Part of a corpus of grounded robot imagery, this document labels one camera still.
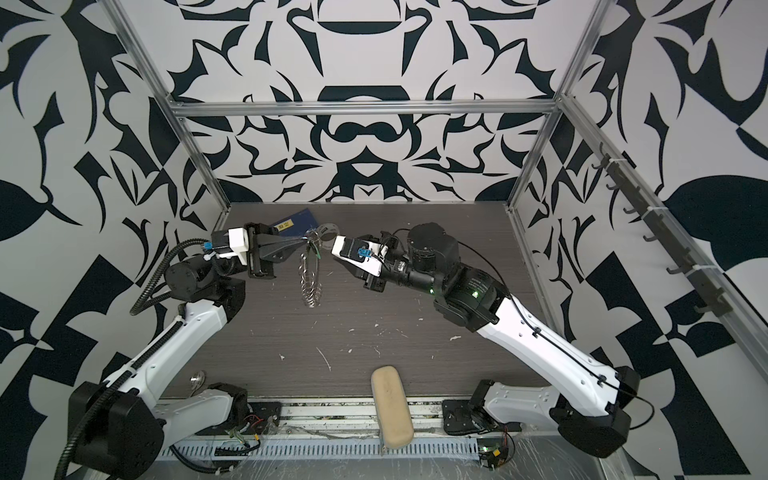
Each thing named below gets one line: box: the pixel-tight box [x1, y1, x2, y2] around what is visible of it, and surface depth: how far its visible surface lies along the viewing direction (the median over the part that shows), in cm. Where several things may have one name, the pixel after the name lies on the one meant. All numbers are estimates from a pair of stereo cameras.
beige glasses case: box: [370, 365, 415, 449], surface depth 74 cm
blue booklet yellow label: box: [270, 208, 318, 237], surface depth 116 cm
